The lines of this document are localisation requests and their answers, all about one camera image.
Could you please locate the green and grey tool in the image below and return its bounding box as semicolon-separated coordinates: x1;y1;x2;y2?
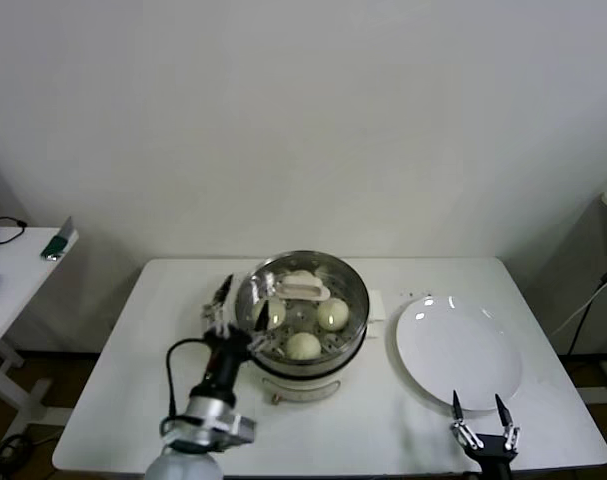
41;216;79;262

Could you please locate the white round plate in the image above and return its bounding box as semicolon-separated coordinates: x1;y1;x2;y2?
395;294;525;412

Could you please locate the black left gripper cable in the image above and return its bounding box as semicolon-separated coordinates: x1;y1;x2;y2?
164;337;215;420

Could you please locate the thin black hanging cable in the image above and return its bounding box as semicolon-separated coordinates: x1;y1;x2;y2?
567;294;602;374

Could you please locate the white power cable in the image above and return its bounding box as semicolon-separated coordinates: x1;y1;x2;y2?
554;279;607;337

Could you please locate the black cable on side table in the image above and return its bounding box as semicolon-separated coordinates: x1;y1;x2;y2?
0;215;27;246

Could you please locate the glass lid with cream handle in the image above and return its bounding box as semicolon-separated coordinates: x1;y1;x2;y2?
235;251;371;365

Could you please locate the black floor cable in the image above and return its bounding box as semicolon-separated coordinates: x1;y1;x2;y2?
0;387;34;474

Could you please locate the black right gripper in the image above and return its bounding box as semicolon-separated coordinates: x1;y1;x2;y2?
450;389;522;480

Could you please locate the white side table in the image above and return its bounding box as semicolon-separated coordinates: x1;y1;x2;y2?
0;227;79;441

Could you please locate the cream electric cooker pot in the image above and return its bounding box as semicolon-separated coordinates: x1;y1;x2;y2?
218;289;388;405

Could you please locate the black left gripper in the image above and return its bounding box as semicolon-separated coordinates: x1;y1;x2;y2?
201;273;275;402

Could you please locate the perforated steel steamer basket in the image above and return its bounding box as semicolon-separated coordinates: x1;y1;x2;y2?
234;250;371;379

